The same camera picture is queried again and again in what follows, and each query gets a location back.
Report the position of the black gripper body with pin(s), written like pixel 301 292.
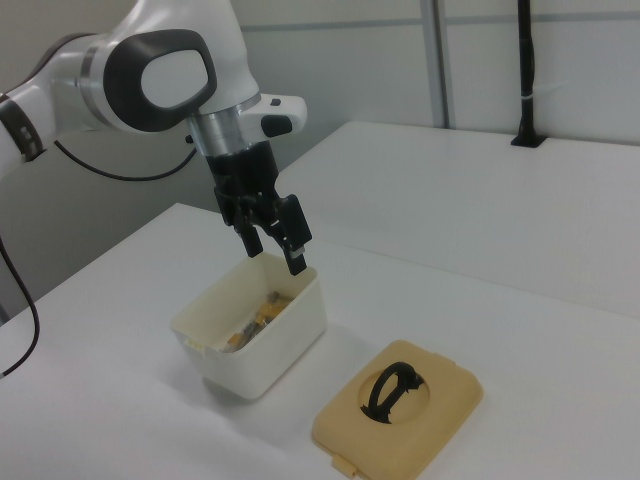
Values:
pixel 245 170

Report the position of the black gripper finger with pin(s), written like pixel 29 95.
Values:
pixel 292 225
pixel 249 230

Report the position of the tan plastic case lid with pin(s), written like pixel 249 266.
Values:
pixel 440 400

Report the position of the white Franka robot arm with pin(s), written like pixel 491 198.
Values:
pixel 170 85

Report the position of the white plastic tool case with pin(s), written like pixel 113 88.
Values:
pixel 265 350

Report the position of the grey partition post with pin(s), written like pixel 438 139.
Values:
pixel 442 60

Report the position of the black camera pole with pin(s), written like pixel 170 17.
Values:
pixel 526 70

